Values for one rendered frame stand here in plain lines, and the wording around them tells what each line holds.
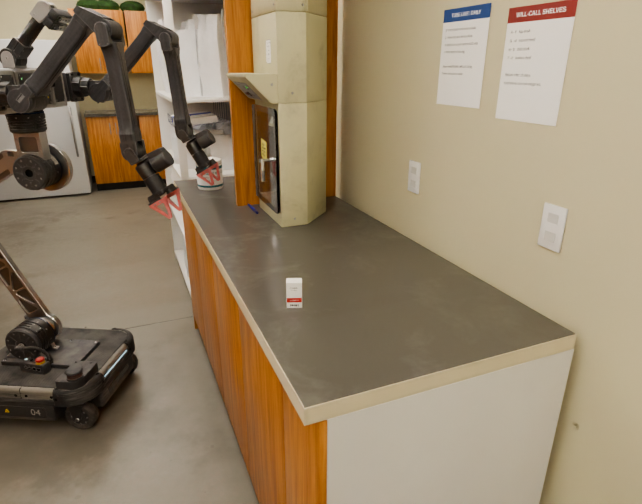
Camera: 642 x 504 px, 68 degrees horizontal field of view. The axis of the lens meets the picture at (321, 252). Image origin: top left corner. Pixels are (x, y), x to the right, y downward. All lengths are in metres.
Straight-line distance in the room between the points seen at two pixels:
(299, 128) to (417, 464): 1.21
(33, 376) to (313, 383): 1.75
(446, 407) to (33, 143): 1.84
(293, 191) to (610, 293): 1.14
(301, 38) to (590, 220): 1.12
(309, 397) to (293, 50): 1.25
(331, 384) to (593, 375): 0.67
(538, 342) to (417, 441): 0.36
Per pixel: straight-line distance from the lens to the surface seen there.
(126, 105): 1.76
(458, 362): 1.10
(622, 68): 1.23
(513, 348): 1.19
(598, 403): 1.38
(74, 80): 2.41
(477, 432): 1.26
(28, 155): 2.27
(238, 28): 2.16
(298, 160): 1.86
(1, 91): 1.97
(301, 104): 1.84
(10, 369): 2.66
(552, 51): 1.35
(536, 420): 1.38
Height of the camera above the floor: 1.54
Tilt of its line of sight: 21 degrees down
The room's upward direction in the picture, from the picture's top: straight up
